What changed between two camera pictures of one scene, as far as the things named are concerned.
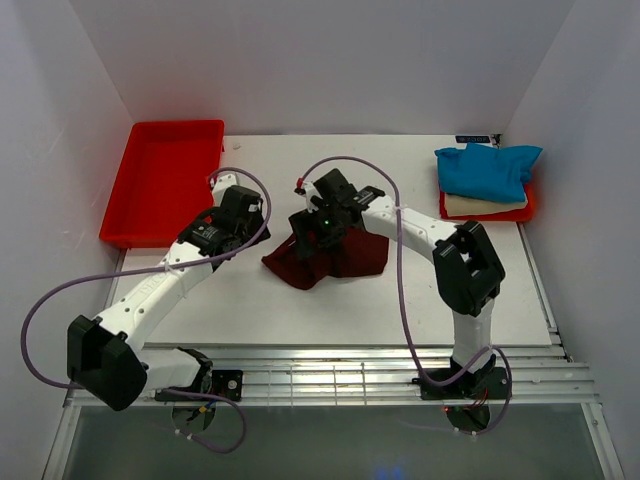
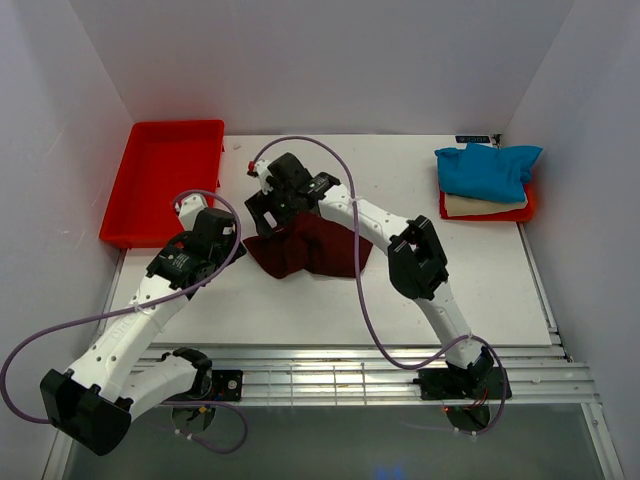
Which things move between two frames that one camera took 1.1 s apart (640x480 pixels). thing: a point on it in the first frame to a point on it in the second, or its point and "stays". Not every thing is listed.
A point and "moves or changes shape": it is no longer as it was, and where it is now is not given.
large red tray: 165,182 stays
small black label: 472,139 stays
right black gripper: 306,221 to 261,204
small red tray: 524,213 stays
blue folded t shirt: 486,172 stays
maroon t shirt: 356,253 moves or changes shape
